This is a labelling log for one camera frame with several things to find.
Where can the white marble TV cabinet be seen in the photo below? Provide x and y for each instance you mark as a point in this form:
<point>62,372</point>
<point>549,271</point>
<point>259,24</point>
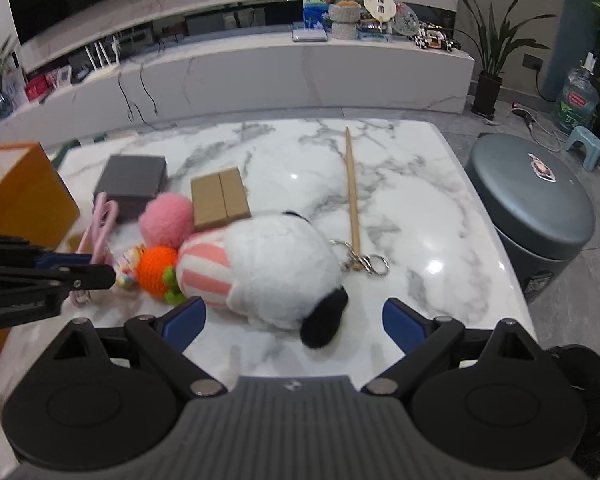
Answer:
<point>280,75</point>

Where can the small blue plastic stool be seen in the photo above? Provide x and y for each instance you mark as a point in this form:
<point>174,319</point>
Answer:
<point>585,145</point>

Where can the large water bottle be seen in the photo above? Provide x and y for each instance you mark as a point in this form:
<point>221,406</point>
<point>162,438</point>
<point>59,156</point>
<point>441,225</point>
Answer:
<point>575,97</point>

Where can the white round hand fan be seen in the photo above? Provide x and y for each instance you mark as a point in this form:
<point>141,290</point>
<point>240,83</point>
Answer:
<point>377,5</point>

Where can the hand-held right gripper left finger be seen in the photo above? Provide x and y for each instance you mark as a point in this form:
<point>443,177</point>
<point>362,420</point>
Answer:
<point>187,317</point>

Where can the long wooden stick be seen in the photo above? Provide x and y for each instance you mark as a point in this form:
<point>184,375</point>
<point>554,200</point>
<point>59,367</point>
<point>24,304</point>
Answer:
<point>352,200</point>

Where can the red box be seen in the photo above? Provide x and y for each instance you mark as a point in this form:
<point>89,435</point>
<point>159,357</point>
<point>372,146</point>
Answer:
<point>39,89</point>

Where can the white plush dog toy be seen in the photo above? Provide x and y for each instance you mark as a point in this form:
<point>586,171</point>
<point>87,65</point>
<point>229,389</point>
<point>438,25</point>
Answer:
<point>275,270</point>

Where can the white marble desktop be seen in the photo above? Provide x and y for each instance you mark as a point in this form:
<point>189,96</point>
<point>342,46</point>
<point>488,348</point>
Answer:
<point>290,160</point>

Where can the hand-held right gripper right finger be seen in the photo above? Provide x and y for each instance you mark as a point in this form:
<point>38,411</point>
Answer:
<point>402,322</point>

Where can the pink fluffy ball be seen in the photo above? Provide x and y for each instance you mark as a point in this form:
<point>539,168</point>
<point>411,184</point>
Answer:
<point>165,220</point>

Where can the brown cardboard box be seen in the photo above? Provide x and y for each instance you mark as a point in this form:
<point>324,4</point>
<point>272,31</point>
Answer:
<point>217,200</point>

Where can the grey round stool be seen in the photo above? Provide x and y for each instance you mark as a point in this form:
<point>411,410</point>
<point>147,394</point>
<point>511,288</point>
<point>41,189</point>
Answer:
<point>530,195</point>

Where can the black key fob with keyring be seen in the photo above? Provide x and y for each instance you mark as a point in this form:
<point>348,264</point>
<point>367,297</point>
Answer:
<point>358,263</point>

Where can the white router with antennas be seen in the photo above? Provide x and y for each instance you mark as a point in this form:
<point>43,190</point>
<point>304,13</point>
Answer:
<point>100,67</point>

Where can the checkered toy car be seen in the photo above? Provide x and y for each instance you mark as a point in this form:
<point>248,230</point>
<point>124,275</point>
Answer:
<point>435,39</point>

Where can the black furry item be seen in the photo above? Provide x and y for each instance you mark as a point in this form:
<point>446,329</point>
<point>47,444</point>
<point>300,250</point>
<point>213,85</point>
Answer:
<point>592,400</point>

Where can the translucent round hand fan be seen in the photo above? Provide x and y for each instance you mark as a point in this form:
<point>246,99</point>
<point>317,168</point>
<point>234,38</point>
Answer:
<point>407,20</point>

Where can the white flat device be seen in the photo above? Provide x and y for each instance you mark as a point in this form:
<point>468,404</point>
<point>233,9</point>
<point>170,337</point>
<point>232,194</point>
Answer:
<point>309,34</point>

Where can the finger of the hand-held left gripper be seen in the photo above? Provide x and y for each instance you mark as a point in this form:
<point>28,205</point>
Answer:
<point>65,260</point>
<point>90,276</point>

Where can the potted plant in black pot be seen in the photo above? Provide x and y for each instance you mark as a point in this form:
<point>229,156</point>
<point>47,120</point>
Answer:
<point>487,92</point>

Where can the orange storage box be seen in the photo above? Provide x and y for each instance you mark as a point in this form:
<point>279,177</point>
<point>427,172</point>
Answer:
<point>20,200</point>

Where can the woven white basket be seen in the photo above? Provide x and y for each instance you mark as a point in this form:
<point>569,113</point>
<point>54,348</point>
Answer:
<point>345,22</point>

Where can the small colourful toy figure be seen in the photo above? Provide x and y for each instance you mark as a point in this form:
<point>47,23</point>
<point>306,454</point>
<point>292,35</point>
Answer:
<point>127,267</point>

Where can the green and blue painting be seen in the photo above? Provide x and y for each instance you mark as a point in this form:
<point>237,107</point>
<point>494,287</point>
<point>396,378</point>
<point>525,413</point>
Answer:
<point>312,5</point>

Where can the dark grey square box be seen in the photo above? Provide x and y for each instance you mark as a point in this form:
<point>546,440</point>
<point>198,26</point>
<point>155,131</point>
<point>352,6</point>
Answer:
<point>130,180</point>

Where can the orange crochet toy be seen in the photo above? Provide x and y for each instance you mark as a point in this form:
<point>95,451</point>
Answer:
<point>152,265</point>

